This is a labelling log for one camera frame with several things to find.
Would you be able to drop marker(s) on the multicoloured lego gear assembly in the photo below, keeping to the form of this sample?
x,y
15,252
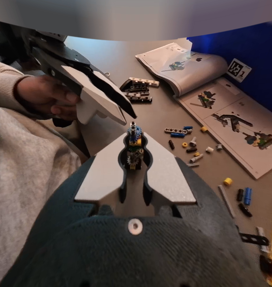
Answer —
x,y
134,143

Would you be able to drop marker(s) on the black lego pin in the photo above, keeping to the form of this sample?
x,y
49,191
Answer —
x,y
171,144
245,210
191,150
240,194

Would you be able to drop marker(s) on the black lego frame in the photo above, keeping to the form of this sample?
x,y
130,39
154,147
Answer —
x,y
127,86

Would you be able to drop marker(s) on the long light grey lego beam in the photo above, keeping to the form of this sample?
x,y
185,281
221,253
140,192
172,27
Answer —
x,y
147,82

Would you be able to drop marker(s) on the grey lego axle with connector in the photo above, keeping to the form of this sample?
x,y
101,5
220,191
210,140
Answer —
x,y
196,158

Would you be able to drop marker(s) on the lego instruction booklet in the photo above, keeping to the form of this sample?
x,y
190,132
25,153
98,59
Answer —
x,y
194,74

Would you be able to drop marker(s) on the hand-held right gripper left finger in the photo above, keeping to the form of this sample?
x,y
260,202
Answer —
x,y
100,179

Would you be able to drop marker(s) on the white lego bush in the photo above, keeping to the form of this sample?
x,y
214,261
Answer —
x,y
209,150

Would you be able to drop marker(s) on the person's left forearm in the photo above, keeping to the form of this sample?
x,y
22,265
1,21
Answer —
x,y
6,85

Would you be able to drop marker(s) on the short grey lego beam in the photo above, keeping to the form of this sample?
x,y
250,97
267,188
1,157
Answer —
x,y
132,94

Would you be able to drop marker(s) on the blue plastic storage bin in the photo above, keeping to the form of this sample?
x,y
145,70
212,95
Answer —
x,y
250,44

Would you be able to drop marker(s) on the blue lego pin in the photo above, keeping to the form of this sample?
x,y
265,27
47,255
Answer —
x,y
188,127
178,135
248,196

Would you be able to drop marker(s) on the person's left hand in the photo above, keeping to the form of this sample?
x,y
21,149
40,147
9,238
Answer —
x,y
44,94

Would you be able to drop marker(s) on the grey lego axle connector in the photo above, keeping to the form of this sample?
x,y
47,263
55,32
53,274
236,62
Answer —
x,y
193,141

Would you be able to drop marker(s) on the long black lego beam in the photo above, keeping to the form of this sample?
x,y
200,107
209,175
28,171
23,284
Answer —
x,y
142,100

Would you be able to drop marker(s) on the black lego beam sub-assembly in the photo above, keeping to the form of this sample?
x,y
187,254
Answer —
x,y
252,241

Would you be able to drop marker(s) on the grey zip hoodie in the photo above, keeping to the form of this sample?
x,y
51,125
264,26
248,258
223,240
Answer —
x,y
26,179

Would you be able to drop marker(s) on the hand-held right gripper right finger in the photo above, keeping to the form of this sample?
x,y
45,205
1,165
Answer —
x,y
171,179

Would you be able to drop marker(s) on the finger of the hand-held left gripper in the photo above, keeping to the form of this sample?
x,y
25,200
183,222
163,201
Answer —
x,y
97,96

